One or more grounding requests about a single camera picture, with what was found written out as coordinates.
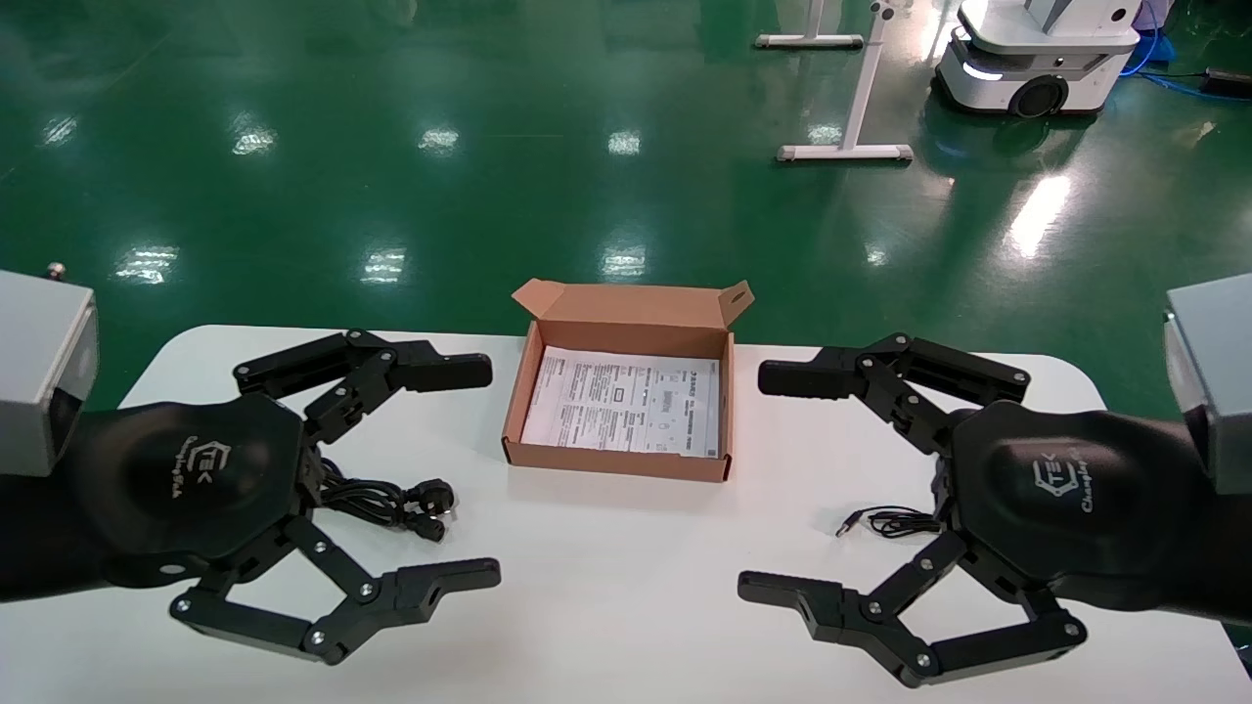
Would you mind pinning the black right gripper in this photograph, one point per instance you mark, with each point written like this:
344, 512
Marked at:
1066, 499

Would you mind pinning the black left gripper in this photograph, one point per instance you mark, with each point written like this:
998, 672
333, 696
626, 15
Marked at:
186, 479

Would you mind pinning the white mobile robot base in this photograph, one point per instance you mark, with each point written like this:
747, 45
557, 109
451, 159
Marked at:
1037, 59

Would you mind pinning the brown cardboard box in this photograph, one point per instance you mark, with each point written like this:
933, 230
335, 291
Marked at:
626, 318

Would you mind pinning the white printed instruction sheet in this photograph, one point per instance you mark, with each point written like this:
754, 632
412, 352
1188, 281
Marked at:
626, 401

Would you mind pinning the white metal stand leg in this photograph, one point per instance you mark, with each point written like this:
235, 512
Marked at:
861, 98
810, 39

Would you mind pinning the black power adapter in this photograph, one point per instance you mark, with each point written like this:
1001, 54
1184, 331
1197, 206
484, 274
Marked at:
1229, 82

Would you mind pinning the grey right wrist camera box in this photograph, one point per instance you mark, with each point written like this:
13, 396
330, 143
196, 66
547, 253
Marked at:
1218, 372

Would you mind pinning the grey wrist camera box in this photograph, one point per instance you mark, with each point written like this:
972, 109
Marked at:
34, 362
1218, 372

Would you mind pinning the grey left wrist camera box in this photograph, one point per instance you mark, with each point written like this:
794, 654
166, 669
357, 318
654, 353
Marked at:
34, 362

